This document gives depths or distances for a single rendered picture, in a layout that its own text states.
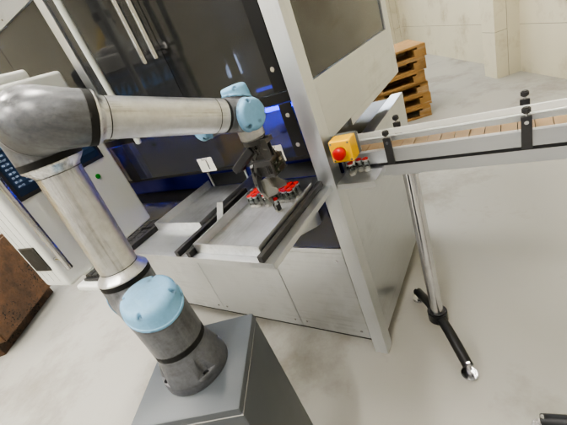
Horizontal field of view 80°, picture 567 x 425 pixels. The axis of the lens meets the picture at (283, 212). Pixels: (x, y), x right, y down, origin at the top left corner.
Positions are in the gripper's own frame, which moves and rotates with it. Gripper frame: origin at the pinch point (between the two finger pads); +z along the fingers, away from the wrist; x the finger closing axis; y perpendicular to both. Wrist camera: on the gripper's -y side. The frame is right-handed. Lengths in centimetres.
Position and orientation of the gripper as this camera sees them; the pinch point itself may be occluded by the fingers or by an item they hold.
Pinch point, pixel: (272, 197)
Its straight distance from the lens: 107.5
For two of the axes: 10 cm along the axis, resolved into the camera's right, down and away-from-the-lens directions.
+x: 4.7, -5.6, 6.9
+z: 3.4, 8.3, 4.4
